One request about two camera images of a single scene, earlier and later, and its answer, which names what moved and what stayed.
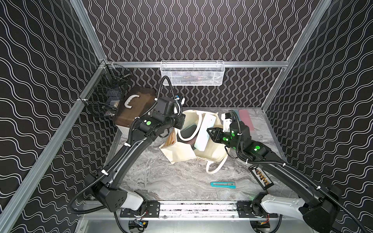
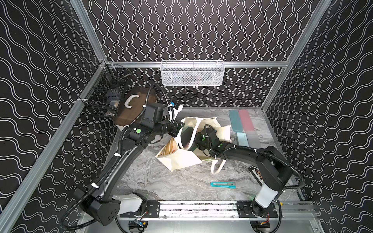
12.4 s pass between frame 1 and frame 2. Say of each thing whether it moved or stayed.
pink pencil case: stayed
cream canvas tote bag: moved
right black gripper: moved
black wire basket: stayed
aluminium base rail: stayed
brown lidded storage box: stayed
